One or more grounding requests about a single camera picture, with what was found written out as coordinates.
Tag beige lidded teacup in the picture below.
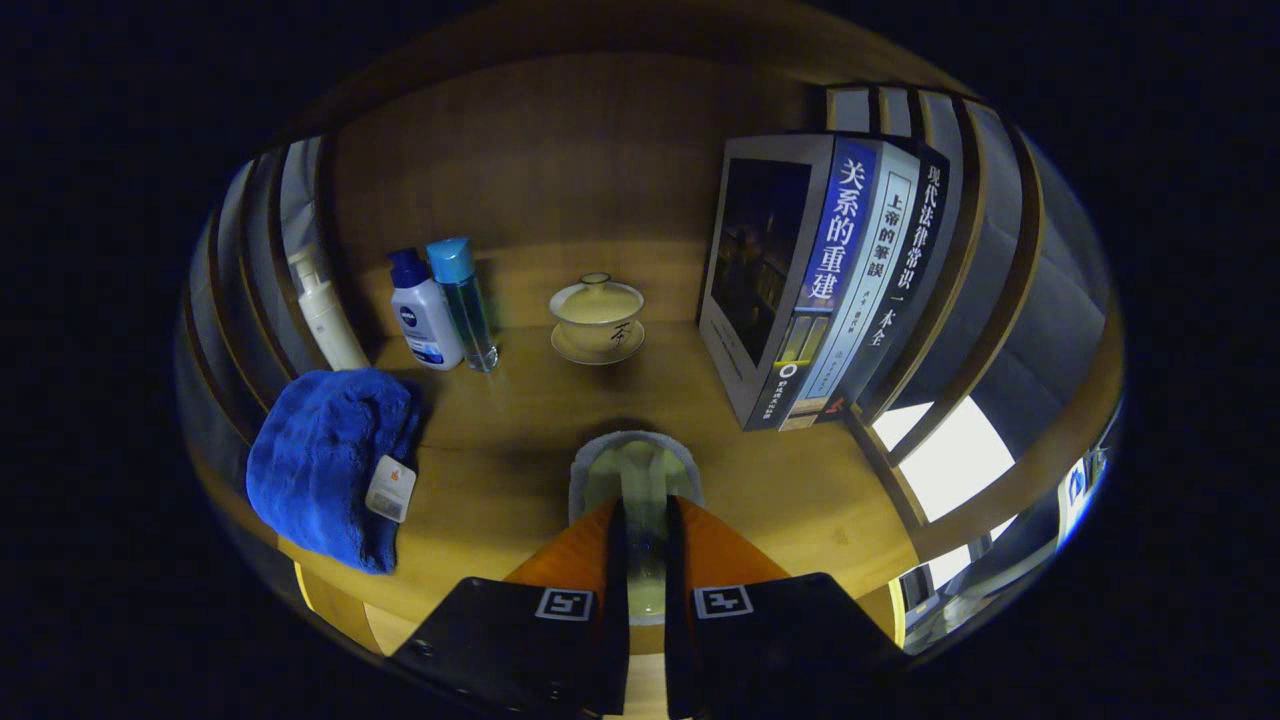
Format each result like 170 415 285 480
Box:
548 272 647 366

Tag wooden cabinet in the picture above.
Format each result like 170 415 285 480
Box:
175 20 1126 716

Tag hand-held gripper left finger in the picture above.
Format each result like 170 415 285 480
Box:
390 497 631 716

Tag book with blue spine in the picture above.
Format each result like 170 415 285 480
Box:
697 133 881 432

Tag clear teal bottle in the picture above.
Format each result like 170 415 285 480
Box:
426 237 500 373

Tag book with pale spine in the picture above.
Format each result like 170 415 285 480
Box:
780 140 921 431

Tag white bottle with blue cap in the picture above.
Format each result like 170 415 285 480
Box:
388 247 466 372

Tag book with black spine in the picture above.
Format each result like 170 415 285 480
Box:
825 140 951 423

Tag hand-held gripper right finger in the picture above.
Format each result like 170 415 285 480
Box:
665 495 906 719

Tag wooden countertop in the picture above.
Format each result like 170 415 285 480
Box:
195 238 926 716

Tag blue towel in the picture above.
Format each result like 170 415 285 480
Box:
245 368 423 576

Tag green ornament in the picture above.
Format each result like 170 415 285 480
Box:
568 430 704 621

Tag white pump bottle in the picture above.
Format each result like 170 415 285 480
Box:
288 245 371 373

